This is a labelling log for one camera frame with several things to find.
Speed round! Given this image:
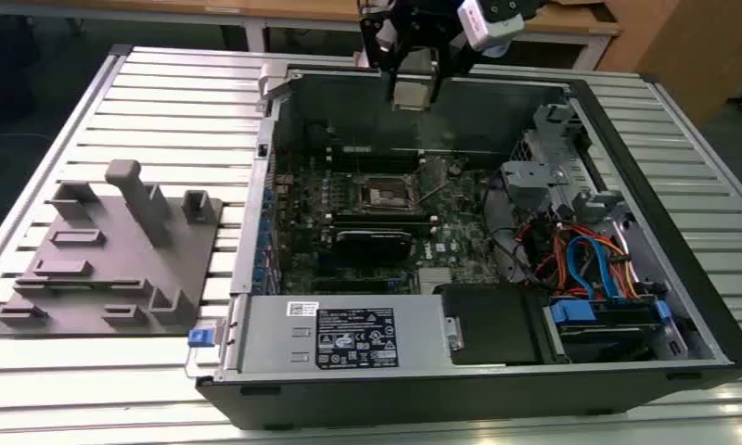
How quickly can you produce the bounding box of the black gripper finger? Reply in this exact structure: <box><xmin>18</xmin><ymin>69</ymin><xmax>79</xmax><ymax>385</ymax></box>
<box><xmin>359</xmin><ymin>13</ymin><xmax>404</xmax><ymax>101</ymax></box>
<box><xmin>430</xmin><ymin>31</ymin><xmax>472</xmax><ymax>103</ymax></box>

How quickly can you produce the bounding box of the black RAM slot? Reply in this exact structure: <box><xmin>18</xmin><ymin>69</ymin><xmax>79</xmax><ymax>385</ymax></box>
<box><xmin>331</xmin><ymin>222</ymin><xmax>433</xmax><ymax>233</ymax></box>
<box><xmin>330</xmin><ymin>146</ymin><xmax>424</xmax><ymax>161</ymax></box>
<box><xmin>331</xmin><ymin>210</ymin><xmax>433</xmax><ymax>223</ymax></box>
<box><xmin>330</xmin><ymin>158</ymin><xmax>426</xmax><ymax>172</ymax></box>

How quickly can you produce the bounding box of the beige case lever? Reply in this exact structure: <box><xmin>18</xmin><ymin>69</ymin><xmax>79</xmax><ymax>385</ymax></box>
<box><xmin>257</xmin><ymin>63</ymin><xmax>293</xmax><ymax>112</ymax></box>

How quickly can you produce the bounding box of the CPU socket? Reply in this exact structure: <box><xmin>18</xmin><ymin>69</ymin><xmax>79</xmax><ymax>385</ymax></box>
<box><xmin>353</xmin><ymin>170</ymin><xmax>432</xmax><ymax>217</ymax></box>

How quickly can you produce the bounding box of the black expansion slot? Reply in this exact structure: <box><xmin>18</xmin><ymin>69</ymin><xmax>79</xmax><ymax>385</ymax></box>
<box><xmin>313</xmin><ymin>277</ymin><xmax>410</xmax><ymax>294</ymax></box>

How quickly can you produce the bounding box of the wooden desk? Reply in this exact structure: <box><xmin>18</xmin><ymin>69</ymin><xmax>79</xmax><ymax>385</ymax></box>
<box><xmin>36</xmin><ymin>0</ymin><xmax>624</xmax><ymax>70</ymax></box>

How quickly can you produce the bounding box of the grey metal drive cage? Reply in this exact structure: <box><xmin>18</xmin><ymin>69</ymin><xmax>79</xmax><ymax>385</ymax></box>
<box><xmin>500</xmin><ymin>104</ymin><xmax>633</xmax><ymax>223</ymax></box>

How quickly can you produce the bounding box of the green motherboard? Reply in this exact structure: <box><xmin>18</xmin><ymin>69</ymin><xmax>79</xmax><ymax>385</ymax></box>
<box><xmin>271</xmin><ymin>138</ymin><xmax>514</xmax><ymax>298</ymax></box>

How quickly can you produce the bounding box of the black graphics card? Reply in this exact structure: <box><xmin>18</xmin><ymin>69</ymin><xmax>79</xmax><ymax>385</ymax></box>
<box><xmin>333</xmin><ymin>229</ymin><xmax>417</xmax><ymax>263</ymax></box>

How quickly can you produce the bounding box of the wooden cabinet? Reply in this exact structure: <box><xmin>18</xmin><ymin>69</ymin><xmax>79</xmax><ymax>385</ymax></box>
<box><xmin>600</xmin><ymin>0</ymin><xmax>742</xmax><ymax>126</ymax></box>

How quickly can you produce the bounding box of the black plastic shroud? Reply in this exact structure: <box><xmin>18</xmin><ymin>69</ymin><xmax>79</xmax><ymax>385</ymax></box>
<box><xmin>432</xmin><ymin>283</ymin><xmax>562</xmax><ymax>367</ymax></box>

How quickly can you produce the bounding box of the hard disk in blue carrier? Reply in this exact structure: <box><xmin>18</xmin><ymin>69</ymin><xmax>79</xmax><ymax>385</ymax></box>
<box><xmin>548</xmin><ymin>299</ymin><xmax>669</xmax><ymax>362</ymax></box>

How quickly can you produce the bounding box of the silver power supply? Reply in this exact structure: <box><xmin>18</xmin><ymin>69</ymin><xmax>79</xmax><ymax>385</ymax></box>
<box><xmin>219</xmin><ymin>294</ymin><xmax>457</xmax><ymax>375</ymax></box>

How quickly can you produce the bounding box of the grey parts rack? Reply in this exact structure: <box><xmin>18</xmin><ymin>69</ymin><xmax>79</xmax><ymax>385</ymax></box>
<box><xmin>0</xmin><ymin>159</ymin><xmax>226</xmax><ymax>336</ymax></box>

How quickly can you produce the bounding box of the black PC case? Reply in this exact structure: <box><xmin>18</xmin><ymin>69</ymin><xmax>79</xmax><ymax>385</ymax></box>
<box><xmin>194</xmin><ymin>62</ymin><xmax>742</xmax><ymax>432</ymax></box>

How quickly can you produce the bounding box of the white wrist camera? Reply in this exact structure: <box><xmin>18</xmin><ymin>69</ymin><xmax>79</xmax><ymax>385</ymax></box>
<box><xmin>456</xmin><ymin>0</ymin><xmax>529</xmax><ymax>59</ymax></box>

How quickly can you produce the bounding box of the black wire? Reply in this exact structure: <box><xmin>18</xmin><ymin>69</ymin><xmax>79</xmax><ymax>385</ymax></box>
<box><xmin>481</xmin><ymin>173</ymin><xmax>552</xmax><ymax>285</ymax></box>

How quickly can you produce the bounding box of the orange wire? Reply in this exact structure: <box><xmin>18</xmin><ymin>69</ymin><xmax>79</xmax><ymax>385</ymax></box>
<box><xmin>534</xmin><ymin>222</ymin><xmax>596</xmax><ymax>299</ymax></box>
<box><xmin>593</xmin><ymin>234</ymin><xmax>657</xmax><ymax>302</ymax></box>

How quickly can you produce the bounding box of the blue wire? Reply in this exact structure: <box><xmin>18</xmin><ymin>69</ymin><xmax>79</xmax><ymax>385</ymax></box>
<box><xmin>565</xmin><ymin>235</ymin><xmax>624</xmax><ymax>302</ymax></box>

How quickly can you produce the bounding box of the blue floor cable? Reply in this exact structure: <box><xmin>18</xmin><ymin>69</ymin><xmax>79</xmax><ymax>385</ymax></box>
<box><xmin>0</xmin><ymin>132</ymin><xmax>58</xmax><ymax>145</ymax></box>

